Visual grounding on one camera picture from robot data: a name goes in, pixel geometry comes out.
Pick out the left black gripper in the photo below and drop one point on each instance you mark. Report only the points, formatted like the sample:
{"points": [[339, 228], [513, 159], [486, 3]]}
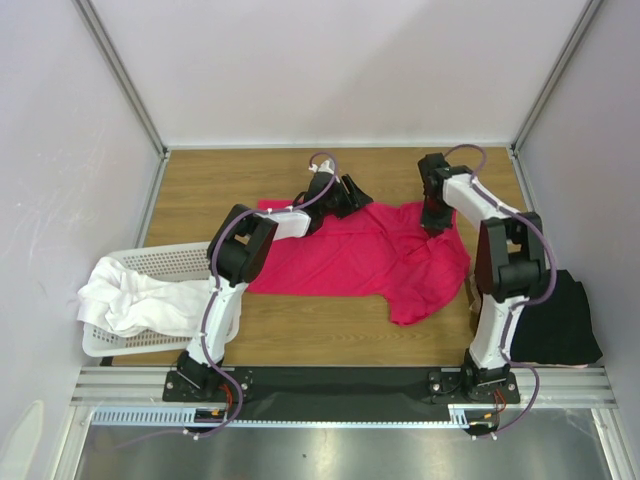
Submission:
{"points": [[356, 197]]}

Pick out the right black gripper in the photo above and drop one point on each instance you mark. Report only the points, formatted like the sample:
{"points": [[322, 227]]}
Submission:
{"points": [[435, 218]]}

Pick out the pink t shirt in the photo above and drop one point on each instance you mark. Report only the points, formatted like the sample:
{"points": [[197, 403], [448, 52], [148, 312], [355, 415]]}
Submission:
{"points": [[379, 250]]}

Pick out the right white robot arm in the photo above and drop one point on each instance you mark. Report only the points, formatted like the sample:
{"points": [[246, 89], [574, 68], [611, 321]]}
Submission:
{"points": [[511, 260]]}

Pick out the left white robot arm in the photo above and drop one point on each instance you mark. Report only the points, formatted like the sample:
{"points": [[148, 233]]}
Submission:
{"points": [[237, 255]]}

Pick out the black folded t shirt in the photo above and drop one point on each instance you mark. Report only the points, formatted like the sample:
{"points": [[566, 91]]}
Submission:
{"points": [[542, 320]]}

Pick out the white laundry basket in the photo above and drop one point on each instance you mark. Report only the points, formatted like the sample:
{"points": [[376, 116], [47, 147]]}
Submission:
{"points": [[170, 263]]}

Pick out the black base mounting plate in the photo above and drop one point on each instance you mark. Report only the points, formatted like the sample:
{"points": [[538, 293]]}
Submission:
{"points": [[361, 394]]}

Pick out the white crumpled t shirt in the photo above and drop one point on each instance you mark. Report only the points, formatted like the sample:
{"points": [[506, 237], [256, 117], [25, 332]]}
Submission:
{"points": [[126, 303]]}

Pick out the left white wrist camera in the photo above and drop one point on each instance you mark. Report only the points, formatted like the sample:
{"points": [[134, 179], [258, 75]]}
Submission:
{"points": [[327, 166]]}

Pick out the aluminium frame rail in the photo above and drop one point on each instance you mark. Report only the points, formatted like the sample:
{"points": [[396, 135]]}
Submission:
{"points": [[133, 396]]}

